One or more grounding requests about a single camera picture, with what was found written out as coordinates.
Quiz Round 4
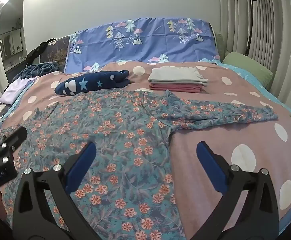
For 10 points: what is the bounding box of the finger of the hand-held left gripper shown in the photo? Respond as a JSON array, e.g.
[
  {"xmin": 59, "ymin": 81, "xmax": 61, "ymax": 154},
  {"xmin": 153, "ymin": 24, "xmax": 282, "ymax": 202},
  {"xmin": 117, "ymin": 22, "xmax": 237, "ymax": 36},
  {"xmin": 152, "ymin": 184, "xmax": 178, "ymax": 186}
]
[{"xmin": 0, "ymin": 126, "xmax": 28, "ymax": 167}]

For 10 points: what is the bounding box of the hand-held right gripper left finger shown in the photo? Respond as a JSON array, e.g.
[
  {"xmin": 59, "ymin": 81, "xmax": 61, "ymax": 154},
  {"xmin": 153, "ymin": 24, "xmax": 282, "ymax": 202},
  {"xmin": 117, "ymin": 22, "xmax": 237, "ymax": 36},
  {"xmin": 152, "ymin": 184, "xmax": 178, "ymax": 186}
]
[{"xmin": 12, "ymin": 141, "xmax": 103, "ymax": 240}]

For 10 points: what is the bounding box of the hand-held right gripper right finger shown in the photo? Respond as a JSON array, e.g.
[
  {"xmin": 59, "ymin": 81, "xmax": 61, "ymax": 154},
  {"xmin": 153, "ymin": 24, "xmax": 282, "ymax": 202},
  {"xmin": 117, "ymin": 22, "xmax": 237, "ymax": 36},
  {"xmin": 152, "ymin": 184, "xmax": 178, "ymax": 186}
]
[{"xmin": 196, "ymin": 141, "xmax": 279, "ymax": 240}]

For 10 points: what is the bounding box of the teal floral shirt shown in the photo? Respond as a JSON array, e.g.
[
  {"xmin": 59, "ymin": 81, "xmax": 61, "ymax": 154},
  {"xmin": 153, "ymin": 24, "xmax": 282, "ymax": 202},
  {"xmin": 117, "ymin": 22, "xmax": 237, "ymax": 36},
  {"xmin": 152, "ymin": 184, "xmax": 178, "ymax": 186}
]
[{"xmin": 0, "ymin": 89, "xmax": 279, "ymax": 240}]

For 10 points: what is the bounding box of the pink polka dot blanket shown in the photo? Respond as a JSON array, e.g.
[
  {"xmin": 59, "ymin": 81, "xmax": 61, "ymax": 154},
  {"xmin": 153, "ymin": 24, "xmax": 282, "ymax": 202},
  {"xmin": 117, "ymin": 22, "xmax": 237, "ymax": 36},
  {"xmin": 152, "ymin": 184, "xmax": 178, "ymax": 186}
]
[{"xmin": 0, "ymin": 61, "xmax": 291, "ymax": 230}]

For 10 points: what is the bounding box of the lilac cloth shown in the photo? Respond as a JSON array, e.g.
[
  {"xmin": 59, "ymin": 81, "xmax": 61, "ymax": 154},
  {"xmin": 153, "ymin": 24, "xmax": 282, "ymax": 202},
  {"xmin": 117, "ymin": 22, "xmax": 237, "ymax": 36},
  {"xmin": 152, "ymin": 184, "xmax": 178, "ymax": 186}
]
[{"xmin": 0, "ymin": 77, "xmax": 40, "ymax": 104}]

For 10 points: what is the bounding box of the dark blue fleece blanket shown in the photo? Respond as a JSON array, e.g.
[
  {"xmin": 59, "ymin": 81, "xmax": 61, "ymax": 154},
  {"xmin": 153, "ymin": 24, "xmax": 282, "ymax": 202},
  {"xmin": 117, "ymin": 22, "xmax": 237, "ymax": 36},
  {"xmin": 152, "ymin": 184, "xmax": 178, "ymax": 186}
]
[{"xmin": 13, "ymin": 61, "xmax": 62, "ymax": 83}]

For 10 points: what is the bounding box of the pink folded garment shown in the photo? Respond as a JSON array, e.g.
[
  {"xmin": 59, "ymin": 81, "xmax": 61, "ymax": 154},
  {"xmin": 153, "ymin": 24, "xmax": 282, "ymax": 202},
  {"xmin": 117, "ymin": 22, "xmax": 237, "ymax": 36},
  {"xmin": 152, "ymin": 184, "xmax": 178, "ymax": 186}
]
[{"xmin": 149, "ymin": 82, "xmax": 206, "ymax": 93}]

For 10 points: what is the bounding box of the navy star-print cloth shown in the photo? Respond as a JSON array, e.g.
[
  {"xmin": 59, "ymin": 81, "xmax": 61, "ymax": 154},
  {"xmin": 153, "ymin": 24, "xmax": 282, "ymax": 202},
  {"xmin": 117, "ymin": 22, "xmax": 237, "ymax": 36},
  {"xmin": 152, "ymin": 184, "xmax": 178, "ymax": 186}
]
[{"xmin": 54, "ymin": 69, "xmax": 131, "ymax": 97}]

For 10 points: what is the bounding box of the black garment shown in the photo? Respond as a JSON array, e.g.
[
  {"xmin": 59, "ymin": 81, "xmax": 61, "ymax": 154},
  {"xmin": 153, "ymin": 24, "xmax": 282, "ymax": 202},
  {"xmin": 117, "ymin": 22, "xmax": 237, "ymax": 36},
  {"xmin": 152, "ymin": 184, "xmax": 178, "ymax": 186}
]
[{"xmin": 26, "ymin": 39, "xmax": 58, "ymax": 64}]

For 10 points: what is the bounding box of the dark floral headboard panel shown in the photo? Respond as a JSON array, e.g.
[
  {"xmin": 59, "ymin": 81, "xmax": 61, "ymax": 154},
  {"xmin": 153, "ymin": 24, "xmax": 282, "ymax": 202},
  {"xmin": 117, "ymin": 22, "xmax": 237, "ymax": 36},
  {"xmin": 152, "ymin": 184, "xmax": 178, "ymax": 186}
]
[{"xmin": 39, "ymin": 36, "xmax": 72, "ymax": 70}]

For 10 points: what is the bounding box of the turquoise bed sheet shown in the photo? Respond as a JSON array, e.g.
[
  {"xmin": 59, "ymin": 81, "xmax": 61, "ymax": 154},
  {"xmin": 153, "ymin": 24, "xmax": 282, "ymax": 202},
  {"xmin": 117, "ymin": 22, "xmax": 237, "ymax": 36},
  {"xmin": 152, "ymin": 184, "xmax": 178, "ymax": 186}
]
[{"xmin": 200, "ymin": 57, "xmax": 291, "ymax": 120}]

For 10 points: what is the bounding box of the grey folded garment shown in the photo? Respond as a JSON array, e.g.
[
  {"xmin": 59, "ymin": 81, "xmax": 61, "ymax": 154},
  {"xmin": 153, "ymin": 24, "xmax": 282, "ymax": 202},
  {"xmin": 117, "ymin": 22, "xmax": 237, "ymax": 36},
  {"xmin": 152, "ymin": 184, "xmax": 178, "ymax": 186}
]
[{"xmin": 148, "ymin": 66, "xmax": 209, "ymax": 86}]

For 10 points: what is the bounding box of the green pillow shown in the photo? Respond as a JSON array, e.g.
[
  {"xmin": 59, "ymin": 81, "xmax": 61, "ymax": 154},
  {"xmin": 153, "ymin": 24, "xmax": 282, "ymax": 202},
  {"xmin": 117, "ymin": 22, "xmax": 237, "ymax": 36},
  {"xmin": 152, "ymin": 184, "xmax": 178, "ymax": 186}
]
[
  {"xmin": 214, "ymin": 32, "xmax": 227, "ymax": 58},
  {"xmin": 222, "ymin": 52, "xmax": 274, "ymax": 87}
]

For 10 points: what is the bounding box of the blue tree-print sheet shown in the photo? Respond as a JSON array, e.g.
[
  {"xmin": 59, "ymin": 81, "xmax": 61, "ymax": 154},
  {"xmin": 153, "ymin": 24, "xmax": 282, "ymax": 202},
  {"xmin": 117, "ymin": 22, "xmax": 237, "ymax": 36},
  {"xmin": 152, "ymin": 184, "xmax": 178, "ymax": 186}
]
[{"xmin": 65, "ymin": 17, "xmax": 221, "ymax": 73}]

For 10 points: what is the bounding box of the white pleated curtain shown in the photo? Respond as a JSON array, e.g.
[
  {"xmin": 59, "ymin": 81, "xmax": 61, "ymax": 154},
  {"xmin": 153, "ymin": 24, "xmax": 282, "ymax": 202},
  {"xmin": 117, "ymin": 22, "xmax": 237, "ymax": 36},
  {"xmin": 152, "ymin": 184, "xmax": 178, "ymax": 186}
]
[{"xmin": 217, "ymin": 0, "xmax": 291, "ymax": 105}]

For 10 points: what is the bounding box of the arched wall mirror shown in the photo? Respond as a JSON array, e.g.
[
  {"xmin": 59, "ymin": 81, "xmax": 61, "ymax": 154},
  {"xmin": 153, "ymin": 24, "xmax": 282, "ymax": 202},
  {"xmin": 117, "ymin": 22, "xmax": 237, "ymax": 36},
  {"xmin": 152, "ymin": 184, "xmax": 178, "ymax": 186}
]
[{"xmin": 0, "ymin": 0, "xmax": 27, "ymax": 68}]

